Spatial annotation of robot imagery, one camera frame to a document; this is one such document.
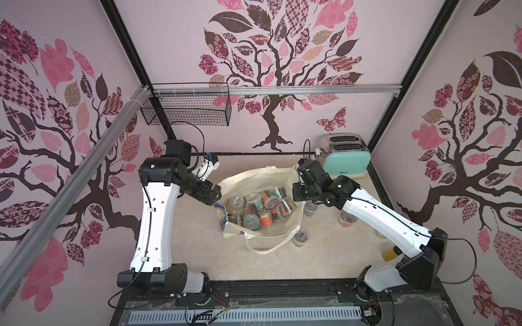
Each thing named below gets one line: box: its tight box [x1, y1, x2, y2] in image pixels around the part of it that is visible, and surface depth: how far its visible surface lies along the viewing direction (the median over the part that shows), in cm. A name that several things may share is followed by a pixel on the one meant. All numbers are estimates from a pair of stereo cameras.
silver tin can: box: [242, 213, 261, 231], surface depth 85 cm
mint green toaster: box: [319, 132, 372, 180], surface depth 103 cm
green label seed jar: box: [246, 192, 264, 212], surface depth 88 cm
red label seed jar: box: [260, 214, 274, 229], surface depth 85 cm
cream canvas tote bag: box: [214, 165, 305, 255], surface depth 85 cm
